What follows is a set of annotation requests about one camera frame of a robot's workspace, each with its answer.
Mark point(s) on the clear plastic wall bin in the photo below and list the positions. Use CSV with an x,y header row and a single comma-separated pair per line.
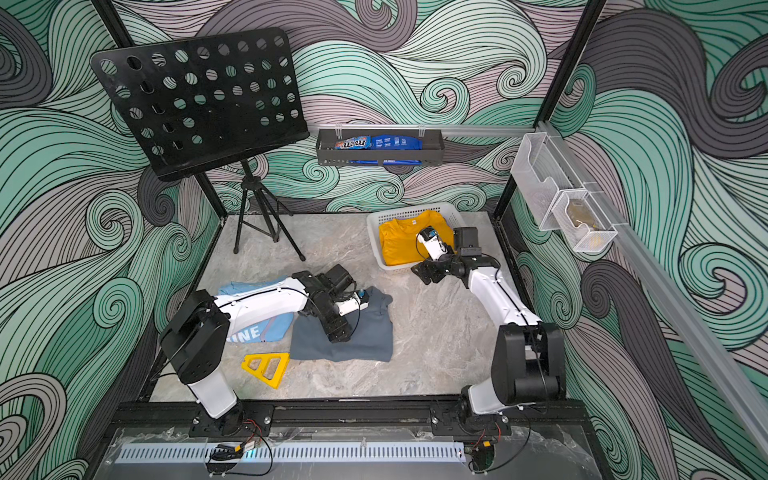
x,y
542,174

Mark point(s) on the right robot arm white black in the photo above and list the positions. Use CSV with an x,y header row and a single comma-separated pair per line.
x,y
528,361

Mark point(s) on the m&m candy packet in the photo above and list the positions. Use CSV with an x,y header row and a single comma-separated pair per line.
x,y
354,143

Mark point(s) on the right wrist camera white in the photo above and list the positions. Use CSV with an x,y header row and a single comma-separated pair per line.
x,y
436,248

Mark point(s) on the blue snack packet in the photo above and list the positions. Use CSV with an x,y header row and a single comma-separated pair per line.
x,y
395,143

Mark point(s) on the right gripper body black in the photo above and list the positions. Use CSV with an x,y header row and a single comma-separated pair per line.
x,y
448,268

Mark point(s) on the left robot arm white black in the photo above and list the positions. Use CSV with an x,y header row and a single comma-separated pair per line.
x,y
194,339

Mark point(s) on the white slotted cable duct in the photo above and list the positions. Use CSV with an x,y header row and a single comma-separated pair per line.
x,y
299,452

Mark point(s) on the black perforated music stand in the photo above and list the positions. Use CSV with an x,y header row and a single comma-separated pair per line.
x,y
201,103

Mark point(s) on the yellow triangular toy block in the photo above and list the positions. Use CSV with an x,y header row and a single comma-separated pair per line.
x,y
268,368

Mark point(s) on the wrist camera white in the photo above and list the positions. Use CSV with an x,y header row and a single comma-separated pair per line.
x,y
357,301
436,248

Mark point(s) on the light blue t-shirt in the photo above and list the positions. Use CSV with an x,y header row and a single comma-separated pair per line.
x,y
269,329

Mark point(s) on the clear bin with brown items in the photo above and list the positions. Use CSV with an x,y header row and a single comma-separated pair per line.
x,y
582,228

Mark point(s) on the white plastic basket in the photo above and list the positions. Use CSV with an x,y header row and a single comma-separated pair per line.
x,y
374,220

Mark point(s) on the dark metal wall shelf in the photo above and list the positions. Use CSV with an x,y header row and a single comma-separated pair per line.
x,y
431,154

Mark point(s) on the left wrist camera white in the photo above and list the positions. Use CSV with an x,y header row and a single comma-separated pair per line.
x,y
357,301

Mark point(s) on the yellow t-shirt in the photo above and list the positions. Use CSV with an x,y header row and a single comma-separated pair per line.
x,y
398,237

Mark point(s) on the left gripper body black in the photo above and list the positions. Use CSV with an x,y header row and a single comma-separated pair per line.
x,y
334,322

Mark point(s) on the grey t-shirt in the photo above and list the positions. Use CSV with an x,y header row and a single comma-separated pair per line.
x,y
371,339

